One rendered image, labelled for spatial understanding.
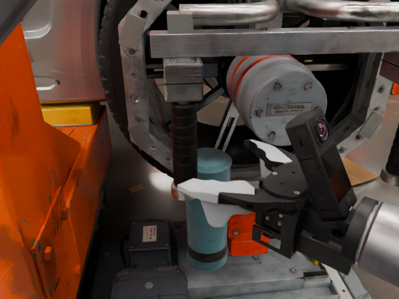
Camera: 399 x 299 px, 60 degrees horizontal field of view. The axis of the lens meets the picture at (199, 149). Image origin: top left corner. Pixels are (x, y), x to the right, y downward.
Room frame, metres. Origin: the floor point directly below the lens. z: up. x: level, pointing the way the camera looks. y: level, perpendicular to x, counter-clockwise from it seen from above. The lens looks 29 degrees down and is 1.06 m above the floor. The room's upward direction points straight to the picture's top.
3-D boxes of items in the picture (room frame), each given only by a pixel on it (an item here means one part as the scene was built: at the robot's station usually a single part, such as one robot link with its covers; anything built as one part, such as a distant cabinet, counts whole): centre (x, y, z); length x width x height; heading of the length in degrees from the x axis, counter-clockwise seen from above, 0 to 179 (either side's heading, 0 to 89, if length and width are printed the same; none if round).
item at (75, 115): (0.89, 0.35, 0.71); 0.14 x 0.14 x 0.05; 6
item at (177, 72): (0.46, 0.02, 0.93); 0.09 x 0.05 x 0.05; 6
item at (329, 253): (0.31, -0.13, 0.80); 0.12 x 0.08 x 0.09; 51
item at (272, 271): (0.85, -0.11, 0.32); 0.40 x 0.30 x 0.28; 96
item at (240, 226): (0.72, -0.12, 0.48); 0.16 x 0.12 x 0.17; 6
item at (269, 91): (0.61, -0.13, 0.85); 0.21 x 0.14 x 0.14; 6
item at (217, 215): (0.32, -0.02, 0.81); 0.09 x 0.03 x 0.06; 87
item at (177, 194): (0.43, 0.02, 0.83); 0.04 x 0.04 x 0.16
